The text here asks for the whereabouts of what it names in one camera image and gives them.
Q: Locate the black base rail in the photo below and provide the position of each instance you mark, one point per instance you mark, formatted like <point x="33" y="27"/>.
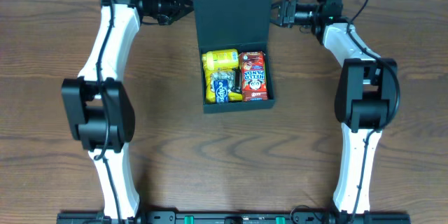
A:
<point x="301" y="215"/>

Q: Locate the yellow plastic canister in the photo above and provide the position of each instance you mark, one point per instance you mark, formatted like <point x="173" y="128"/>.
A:
<point x="217" y="60"/>

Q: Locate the black gift box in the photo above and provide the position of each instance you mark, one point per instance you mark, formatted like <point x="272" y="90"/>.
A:
<point x="235" y="24"/>

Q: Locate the blue Eclipse mint tin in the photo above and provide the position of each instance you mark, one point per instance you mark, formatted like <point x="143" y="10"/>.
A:
<point x="221" y="91"/>

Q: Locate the black Mars chocolate bar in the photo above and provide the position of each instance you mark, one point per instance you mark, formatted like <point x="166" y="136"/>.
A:
<point x="237" y="81"/>

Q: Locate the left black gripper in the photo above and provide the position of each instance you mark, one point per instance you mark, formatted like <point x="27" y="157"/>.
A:
<point x="176" y="8"/>

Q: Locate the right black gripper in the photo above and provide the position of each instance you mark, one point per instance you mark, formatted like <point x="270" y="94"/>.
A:
<point x="286" y="14"/>

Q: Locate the yellow candy bag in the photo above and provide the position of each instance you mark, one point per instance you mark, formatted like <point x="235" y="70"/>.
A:
<point x="229" y="75"/>

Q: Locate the red Hello Panda box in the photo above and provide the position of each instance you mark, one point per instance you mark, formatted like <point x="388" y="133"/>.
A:
<point x="253" y="76"/>

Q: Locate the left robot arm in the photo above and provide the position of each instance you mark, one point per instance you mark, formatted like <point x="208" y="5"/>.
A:
<point x="99" y="111"/>

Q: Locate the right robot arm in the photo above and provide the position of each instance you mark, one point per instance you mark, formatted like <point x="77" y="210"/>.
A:
<point x="366" y="101"/>

